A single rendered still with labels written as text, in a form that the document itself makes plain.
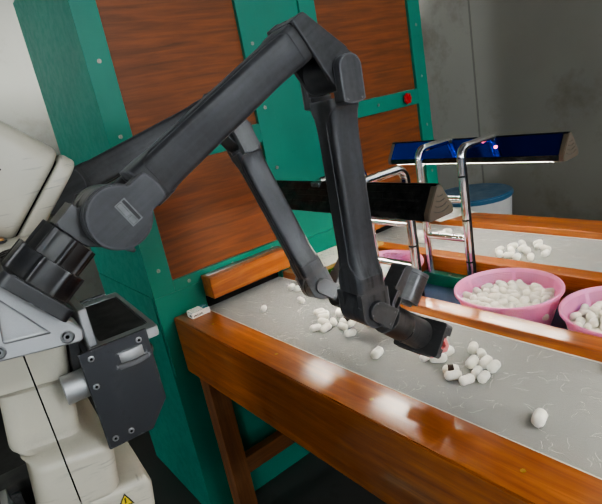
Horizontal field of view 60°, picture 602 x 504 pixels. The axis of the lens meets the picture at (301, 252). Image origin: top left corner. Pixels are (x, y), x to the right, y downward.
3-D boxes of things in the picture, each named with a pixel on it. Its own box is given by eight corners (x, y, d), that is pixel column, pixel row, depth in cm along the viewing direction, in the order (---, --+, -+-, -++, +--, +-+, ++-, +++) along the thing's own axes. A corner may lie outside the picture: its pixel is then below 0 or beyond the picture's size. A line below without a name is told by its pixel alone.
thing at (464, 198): (477, 293, 155) (463, 144, 142) (424, 282, 170) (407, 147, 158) (511, 272, 165) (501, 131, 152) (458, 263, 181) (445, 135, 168)
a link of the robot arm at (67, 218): (40, 232, 63) (45, 236, 59) (93, 167, 65) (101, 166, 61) (104, 273, 68) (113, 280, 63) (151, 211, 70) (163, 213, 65)
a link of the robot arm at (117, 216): (282, 7, 79) (319, -13, 70) (331, 82, 85) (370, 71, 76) (56, 212, 65) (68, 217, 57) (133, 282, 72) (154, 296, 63)
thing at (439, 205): (430, 223, 105) (426, 188, 102) (260, 207, 153) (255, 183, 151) (454, 212, 109) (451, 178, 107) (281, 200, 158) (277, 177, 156)
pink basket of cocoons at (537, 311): (561, 349, 118) (559, 311, 116) (445, 339, 132) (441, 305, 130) (570, 300, 140) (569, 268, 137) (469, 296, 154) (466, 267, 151)
